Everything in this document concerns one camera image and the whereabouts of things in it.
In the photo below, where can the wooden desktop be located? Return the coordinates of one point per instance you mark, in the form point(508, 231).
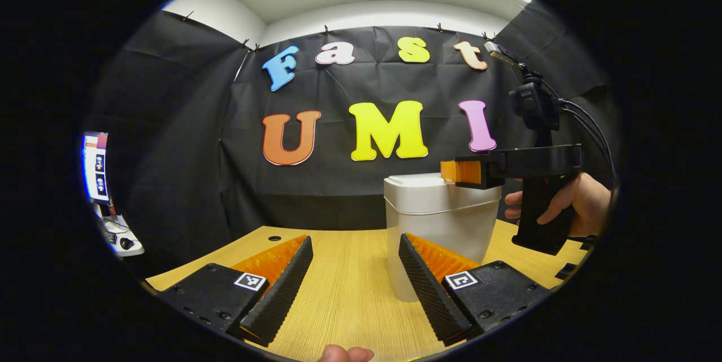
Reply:
point(350, 283)

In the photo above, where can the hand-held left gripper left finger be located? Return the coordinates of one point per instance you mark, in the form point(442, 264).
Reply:
point(282, 294)

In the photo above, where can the white side desk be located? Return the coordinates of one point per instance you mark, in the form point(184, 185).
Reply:
point(115, 232)

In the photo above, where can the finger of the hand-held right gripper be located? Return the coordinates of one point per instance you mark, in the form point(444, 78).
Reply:
point(465, 172)

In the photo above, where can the black computer mouse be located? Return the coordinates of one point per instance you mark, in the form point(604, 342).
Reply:
point(126, 243)

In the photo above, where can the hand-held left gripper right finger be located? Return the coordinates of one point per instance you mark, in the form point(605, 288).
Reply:
point(427, 294)

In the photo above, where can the black backdrop cloth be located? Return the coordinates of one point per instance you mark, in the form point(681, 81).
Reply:
point(169, 125)

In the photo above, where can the white desktop garbage bin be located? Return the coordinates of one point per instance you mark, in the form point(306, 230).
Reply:
point(434, 221)

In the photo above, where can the computer monitor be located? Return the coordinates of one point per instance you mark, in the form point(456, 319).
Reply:
point(96, 167)

